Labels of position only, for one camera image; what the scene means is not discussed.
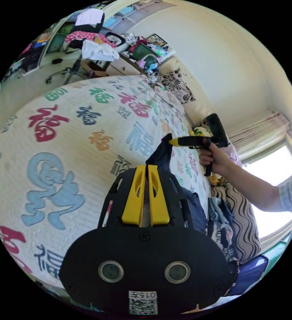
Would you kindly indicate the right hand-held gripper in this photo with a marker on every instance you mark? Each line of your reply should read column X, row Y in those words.
column 198, row 141

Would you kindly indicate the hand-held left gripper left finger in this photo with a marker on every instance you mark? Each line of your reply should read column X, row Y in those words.
column 132, row 200

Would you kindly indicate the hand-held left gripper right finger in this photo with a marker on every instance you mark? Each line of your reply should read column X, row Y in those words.
column 159, row 200

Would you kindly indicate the black short sleeve shirt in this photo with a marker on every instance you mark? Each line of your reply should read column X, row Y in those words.
column 164, row 160

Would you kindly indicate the person's right forearm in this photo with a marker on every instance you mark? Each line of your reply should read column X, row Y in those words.
column 248, row 182

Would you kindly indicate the person's right hand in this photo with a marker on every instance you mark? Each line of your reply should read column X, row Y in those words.
column 207, row 156

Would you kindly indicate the floral pillow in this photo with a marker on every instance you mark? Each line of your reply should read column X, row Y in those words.
column 199, row 131

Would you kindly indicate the black and white floral cloth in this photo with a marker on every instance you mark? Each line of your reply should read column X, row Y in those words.
column 177, row 86

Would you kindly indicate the pile of clothes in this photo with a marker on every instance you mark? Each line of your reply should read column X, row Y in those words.
column 221, row 225

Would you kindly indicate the pink curtain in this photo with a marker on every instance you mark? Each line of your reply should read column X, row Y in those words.
column 258, row 130

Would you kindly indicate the wavy striped pillow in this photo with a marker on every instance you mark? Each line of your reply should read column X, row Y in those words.
column 243, row 220

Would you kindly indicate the bed with printed quilt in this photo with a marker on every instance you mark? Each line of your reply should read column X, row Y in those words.
column 68, row 140

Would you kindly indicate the cluttered desk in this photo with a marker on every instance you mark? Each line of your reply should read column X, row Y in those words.
column 141, row 53

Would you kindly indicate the window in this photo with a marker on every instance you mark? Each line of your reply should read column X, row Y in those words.
column 276, row 165

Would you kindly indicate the blue cushion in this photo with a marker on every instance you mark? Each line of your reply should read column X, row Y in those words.
column 251, row 273

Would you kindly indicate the office chair with clothes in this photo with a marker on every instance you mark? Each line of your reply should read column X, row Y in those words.
column 88, row 42

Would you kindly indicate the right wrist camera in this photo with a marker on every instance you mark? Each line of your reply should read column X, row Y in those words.
column 218, row 130

